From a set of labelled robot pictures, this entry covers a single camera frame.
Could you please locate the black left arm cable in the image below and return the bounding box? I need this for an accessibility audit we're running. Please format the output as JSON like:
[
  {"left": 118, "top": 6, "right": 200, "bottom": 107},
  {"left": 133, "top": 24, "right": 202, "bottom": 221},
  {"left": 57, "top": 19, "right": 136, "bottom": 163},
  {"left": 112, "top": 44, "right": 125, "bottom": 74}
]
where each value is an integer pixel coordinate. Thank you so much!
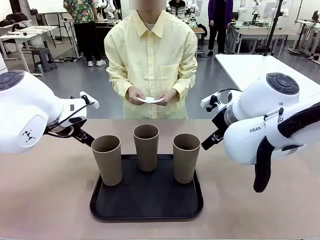
[{"left": 44, "top": 101, "right": 96, "bottom": 139}]

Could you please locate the person in purple top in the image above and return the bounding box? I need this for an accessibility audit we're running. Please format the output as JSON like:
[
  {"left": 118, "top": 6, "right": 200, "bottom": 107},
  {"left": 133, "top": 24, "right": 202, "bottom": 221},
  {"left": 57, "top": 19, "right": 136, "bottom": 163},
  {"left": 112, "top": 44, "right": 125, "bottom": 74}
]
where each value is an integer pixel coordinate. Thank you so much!
[{"left": 207, "top": 0, "right": 235, "bottom": 57}]

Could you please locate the white desk with black frame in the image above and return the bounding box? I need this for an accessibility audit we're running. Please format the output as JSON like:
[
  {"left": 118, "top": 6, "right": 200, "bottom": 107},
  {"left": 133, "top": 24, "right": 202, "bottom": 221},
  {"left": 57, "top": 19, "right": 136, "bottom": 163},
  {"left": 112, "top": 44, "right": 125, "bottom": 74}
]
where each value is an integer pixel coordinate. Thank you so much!
[{"left": 291, "top": 18, "right": 320, "bottom": 61}]

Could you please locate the person's right forearm yellow sleeve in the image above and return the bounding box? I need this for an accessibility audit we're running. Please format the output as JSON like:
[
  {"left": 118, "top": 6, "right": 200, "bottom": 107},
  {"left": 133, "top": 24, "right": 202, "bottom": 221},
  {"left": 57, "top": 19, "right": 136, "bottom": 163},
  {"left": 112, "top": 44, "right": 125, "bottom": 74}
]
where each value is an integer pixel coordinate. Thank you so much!
[{"left": 106, "top": 67, "right": 136, "bottom": 102}]

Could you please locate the person in yellow shirt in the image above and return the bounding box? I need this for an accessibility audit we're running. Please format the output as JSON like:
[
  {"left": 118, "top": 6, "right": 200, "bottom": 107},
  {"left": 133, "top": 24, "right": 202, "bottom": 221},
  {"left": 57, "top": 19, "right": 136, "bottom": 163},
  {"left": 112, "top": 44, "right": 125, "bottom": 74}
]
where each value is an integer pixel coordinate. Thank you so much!
[{"left": 103, "top": 0, "right": 198, "bottom": 120}]

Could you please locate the person's left forearm yellow sleeve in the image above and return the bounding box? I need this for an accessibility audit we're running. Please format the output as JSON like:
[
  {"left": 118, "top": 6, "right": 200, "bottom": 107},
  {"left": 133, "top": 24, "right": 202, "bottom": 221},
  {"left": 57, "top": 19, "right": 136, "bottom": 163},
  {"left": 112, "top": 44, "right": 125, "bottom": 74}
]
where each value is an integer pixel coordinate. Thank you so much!
[{"left": 172, "top": 66, "right": 198, "bottom": 103}]

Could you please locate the black bag on desk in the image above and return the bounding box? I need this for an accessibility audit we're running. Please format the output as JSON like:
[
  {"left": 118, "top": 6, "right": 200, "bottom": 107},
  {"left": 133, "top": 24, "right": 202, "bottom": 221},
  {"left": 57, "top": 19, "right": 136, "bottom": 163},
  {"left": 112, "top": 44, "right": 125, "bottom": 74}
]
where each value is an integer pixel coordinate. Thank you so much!
[{"left": 4, "top": 12, "right": 29, "bottom": 25}]

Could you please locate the grey plastic stool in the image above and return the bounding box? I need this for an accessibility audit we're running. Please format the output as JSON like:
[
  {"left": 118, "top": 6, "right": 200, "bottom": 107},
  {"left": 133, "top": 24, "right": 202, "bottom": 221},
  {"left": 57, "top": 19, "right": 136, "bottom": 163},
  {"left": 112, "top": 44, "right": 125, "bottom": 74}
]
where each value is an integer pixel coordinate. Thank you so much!
[{"left": 31, "top": 47, "right": 58, "bottom": 73}]

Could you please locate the white paper doily coaster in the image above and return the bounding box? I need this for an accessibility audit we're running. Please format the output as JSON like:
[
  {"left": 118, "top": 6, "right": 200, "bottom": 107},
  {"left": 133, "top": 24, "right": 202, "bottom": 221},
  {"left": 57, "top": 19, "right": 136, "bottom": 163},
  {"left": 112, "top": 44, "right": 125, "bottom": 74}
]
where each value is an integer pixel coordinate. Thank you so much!
[{"left": 136, "top": 96, "right": 165, "bottom": 105}]

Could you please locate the person in patterned sweater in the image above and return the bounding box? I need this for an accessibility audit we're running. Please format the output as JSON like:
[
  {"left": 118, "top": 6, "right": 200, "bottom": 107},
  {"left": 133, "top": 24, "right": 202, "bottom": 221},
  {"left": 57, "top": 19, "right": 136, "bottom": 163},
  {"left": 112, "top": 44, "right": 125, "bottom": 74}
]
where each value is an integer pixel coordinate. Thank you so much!
[{"left": 166, "top": 0, "right": 188, "bottom": 16}]

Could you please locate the person's left hand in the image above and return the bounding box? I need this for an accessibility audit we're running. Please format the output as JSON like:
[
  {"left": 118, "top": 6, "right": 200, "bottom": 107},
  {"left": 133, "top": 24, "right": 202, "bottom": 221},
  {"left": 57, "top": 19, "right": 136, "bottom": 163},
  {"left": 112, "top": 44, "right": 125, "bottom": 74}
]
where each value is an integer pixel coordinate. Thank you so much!
[{"left": 154, "top": 89, "right": 177, "bottom": 107}]

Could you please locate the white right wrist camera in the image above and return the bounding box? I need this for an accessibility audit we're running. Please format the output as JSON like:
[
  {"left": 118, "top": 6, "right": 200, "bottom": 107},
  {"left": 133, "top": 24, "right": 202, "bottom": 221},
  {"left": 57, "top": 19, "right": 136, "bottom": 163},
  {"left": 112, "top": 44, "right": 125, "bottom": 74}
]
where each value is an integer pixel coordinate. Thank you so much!
[{"left": 200, "top": 91, "right": 222, "bottom": 113}]

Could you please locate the grey background desk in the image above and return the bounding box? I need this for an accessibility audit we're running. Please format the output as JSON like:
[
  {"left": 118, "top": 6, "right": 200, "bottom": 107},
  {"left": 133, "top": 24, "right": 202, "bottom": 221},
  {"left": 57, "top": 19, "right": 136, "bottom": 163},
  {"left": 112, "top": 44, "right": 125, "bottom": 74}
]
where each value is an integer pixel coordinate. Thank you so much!
[{"left": 232, "top": 27, "right": 296, "bottom": 55}]

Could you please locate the black plastic tray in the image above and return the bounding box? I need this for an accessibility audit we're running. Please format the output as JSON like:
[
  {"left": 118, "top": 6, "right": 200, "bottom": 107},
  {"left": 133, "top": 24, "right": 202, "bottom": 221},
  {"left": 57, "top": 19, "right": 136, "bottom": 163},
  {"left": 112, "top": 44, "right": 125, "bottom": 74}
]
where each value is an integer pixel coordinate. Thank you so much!
[{"left": 89, "top": 153, "right": 205, "bottom": 222}]

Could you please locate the whiteboard on easel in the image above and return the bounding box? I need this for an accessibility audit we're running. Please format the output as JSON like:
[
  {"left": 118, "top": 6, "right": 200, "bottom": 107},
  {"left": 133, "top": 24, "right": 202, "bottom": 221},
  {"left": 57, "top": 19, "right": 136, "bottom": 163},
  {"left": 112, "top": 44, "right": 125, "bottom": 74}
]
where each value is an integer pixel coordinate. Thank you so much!
[{"left": 26, "top": 0, "right": 76, "bottom": 50}]

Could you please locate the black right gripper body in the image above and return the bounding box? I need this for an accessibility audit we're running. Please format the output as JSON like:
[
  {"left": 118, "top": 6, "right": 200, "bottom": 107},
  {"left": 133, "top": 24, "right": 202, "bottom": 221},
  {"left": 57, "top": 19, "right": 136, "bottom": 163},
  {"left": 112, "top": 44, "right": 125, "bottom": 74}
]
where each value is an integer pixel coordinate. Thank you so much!
[{"left": 212, "top": 109, "right": 228, "bottom": 136}]

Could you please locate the white cylindrical air purifier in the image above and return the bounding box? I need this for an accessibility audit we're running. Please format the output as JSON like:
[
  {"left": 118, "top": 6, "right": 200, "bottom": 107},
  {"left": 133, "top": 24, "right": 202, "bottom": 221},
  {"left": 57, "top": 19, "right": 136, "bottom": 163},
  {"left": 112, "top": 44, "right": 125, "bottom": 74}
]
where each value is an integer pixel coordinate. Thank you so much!
[{"left": 0, "top": 53, "right": 7, "bottom": 75}]

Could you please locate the brown paper cup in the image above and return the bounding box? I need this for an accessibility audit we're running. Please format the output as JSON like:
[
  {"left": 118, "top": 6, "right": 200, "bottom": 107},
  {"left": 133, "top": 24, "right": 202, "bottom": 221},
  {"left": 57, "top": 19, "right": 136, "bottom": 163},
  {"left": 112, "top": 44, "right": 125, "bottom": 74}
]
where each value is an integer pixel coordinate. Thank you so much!
[
  {"left": 172, "top": 133, "right": 201, "bottom": 185},
  {"left": 91, "top": 134, "right": 122, "bottom": 187},
  {"left": 132, "top": 124, "right": 160, "bottom": 173}
]

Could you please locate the person in floral shirt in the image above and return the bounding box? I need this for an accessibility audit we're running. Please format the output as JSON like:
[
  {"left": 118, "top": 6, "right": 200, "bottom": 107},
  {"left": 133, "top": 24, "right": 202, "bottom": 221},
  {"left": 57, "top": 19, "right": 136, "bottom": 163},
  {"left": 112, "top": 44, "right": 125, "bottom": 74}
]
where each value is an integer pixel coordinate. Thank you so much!
[{"left": 63, "top": 0, "right": 106, "bottom": 68}]

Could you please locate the person's right hand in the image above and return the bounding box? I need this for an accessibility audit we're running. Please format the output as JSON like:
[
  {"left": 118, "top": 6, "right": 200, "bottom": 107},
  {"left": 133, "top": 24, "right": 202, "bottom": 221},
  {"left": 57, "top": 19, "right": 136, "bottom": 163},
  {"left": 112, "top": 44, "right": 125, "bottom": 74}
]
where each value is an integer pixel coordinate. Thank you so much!
[{"left": 124, "top": 86, "right": 147, "bottom": 106}]

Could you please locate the black camera stand pole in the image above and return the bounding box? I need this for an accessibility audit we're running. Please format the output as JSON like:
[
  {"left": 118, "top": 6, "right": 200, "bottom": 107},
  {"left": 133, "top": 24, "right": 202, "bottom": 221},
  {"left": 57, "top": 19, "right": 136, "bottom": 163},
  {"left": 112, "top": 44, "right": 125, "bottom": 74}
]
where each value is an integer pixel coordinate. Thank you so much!
[{"left": 261, "top": 0, "right": 288, "bottom": 57}]

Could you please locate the small wooden table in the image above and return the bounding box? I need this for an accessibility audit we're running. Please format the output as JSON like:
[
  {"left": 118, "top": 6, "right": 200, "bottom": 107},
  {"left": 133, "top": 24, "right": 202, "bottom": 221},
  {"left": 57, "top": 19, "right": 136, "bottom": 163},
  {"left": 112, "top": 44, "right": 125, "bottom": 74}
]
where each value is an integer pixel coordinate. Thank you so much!
[{"left": 191, "top": 26, "right": 206, "bottom": 48}]

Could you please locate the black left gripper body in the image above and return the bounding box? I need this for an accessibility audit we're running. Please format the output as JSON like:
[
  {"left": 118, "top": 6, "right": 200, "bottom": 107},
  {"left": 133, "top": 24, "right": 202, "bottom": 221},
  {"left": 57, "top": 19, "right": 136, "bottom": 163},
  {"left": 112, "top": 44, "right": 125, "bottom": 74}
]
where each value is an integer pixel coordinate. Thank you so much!
[{"left": 71, "top": 119, "right": 89, "bottom": 143}]

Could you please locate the white desk with clutter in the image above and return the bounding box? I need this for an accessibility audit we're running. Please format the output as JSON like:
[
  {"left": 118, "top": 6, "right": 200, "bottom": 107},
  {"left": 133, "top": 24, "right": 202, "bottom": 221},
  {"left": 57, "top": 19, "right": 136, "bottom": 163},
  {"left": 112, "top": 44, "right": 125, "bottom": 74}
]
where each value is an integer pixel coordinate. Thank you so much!
[{"left": 0, "top": 24, "right": 59, "bottom": 76}]

